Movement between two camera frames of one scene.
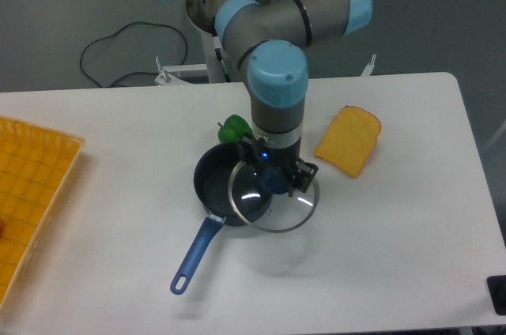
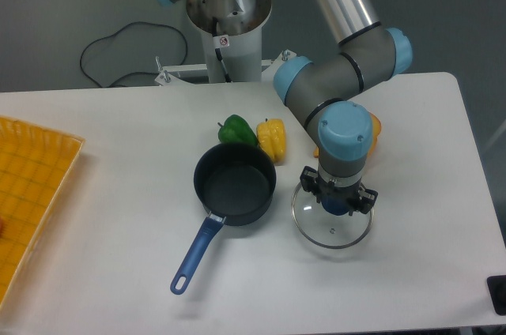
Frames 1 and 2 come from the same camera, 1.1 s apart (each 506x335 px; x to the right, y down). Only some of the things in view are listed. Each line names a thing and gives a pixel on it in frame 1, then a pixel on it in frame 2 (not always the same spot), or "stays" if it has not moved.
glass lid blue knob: x=275 y=180 to x=326 y=230
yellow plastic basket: x=36 y=163 stays
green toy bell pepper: x=233 y=129 stays
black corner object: x=496 y=288 stays
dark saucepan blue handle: x=228 y=185 stays
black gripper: x=284 y=159 to x=349 y=194
